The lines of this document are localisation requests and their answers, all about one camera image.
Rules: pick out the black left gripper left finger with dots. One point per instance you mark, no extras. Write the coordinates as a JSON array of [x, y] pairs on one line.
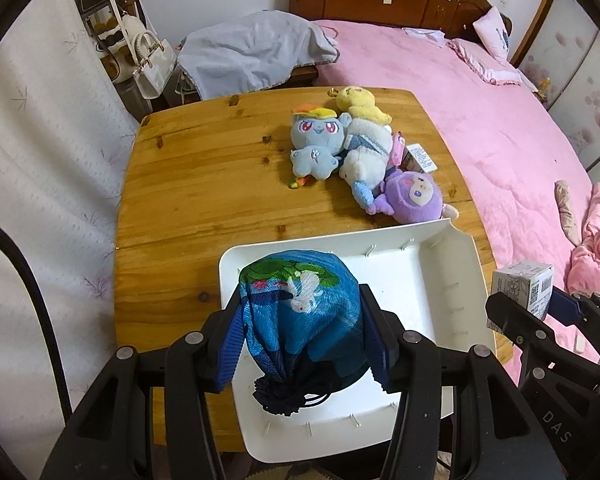
[[201, 362]]

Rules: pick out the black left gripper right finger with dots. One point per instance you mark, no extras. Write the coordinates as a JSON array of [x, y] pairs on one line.
[[407, 363]]

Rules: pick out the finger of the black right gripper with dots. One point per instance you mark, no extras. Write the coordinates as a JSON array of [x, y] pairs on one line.
[[525, 330], [568, 309]]

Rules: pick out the small white printed box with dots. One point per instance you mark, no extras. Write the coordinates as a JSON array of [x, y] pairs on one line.
[[528, 283]]

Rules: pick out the blue drawstring pouch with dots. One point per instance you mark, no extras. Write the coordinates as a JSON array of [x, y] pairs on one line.
[[304, 327]]

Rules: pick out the purple doll plush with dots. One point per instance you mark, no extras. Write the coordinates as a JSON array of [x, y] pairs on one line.
[[409, 196]]

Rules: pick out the white lamb plush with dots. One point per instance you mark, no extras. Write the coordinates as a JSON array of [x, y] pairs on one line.
[[368, 146]]

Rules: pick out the blue pony plush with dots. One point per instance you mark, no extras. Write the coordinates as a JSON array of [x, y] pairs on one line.
[[317, 135]]

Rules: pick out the yellow chick plush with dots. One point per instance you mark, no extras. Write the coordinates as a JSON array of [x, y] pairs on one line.
[[359, 102]]

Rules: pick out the pink clothes pile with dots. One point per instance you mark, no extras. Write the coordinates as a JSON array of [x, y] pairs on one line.
[[583, 277]]

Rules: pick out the white plastic tray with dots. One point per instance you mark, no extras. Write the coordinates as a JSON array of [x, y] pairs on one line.
[[428, 274]]

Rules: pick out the pink bed quilt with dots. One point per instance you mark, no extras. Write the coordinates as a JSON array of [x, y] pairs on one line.
[[507, 148]]

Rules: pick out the white paper tag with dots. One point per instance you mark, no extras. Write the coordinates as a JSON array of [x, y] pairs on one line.
[[417, 159]]

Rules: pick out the white curtain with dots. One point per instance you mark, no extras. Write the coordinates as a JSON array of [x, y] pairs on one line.
[[65, 142]]

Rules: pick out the white pink pillow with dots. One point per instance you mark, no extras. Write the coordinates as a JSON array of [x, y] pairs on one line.
[[493, 34]]

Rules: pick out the white handbag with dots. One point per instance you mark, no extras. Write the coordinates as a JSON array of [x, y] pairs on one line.
[[153, 59]]

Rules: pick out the grey cloth on nightstand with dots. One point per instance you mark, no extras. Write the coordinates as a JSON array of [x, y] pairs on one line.
[[256, 52]]

